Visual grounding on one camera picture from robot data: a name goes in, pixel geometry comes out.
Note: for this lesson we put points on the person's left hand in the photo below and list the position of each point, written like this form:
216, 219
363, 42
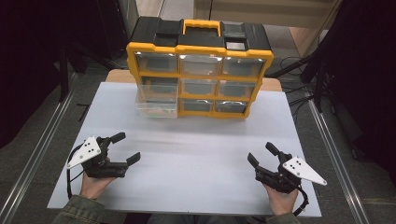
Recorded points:
93, 186

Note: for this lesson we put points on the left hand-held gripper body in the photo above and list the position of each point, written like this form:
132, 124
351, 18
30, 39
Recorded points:
85, 152

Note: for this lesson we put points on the white table mat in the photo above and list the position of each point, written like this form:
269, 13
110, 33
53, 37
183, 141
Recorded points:
186, 186

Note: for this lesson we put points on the person's right hand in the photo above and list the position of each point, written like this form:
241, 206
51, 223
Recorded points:
281, 200

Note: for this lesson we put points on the black metal stand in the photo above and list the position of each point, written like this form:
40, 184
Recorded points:
319, 87
63, 77

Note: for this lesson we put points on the set of closed clear drawers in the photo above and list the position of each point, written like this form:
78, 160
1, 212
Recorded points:
199, 66

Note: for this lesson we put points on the metal floor rail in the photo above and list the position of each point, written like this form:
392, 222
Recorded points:
34, 155
339, 161

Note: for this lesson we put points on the dark curtain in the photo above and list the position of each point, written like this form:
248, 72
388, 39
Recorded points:
367, 77
28, 62

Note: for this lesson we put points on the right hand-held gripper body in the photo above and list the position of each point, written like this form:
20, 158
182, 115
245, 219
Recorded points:
303, 172

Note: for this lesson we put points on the pulled-out clear plastic drawer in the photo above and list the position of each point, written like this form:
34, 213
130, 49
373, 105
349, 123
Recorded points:
157, 105

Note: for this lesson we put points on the yellow and black organizer cabinet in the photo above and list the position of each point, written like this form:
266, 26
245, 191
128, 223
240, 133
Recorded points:
199, 40

